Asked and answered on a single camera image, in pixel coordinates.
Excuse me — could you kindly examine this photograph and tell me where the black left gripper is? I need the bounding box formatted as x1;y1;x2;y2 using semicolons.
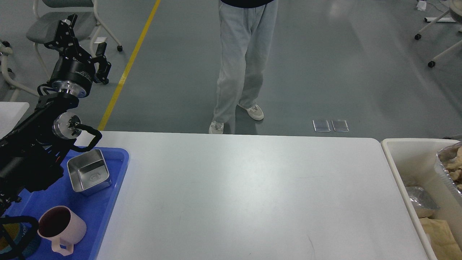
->
44;14;111;98

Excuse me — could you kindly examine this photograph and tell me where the stainless steel rectangular tin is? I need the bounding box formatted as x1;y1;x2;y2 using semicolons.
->
67;149;111;196

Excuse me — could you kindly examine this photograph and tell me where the pink plastic mug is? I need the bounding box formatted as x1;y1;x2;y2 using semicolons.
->
37;205;87;256

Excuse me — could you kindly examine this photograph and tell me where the aluminium foil tray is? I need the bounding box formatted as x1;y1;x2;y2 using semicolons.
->
435;142;462;206

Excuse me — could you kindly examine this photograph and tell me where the brown paper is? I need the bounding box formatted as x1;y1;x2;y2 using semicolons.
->
444;147;462;191

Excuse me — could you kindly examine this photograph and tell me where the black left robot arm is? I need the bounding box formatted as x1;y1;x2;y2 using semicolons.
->
0;13;111;260

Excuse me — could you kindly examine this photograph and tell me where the grey wheeled chair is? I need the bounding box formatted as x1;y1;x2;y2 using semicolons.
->
26;0;123;98

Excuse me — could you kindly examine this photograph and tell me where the white side table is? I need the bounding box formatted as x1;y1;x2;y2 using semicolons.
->
0;101;30;139

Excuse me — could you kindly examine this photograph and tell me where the blue plastic tray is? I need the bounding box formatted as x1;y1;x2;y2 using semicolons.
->
5;147;129;260

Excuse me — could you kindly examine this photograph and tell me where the standing person in jeans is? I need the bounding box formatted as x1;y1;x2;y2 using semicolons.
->
209;0;278;134

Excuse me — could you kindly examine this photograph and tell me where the teal mug yellow inside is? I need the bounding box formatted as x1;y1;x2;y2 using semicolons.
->
0;223;41;259

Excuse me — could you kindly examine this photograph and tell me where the clear floor plate left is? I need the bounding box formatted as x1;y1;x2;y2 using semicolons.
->
312;120;331;132

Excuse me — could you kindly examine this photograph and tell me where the clear floor plate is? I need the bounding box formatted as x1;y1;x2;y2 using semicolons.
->
331;120;349;132
312;120;331;132

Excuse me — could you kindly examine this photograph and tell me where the clear floor plate right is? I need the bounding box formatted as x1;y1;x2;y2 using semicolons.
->
331;120;349;132

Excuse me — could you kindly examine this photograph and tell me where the white plastic bin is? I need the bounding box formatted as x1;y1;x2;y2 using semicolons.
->
381;138;461;260

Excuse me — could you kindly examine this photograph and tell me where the crumpled clear plastic bag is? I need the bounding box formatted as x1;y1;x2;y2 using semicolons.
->
405;186;440;218

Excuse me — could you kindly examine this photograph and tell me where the white chair base right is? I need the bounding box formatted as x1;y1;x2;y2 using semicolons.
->
414;0;462;69

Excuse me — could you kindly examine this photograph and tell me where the brown paper bag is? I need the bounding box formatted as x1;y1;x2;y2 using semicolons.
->
419;217;462;260

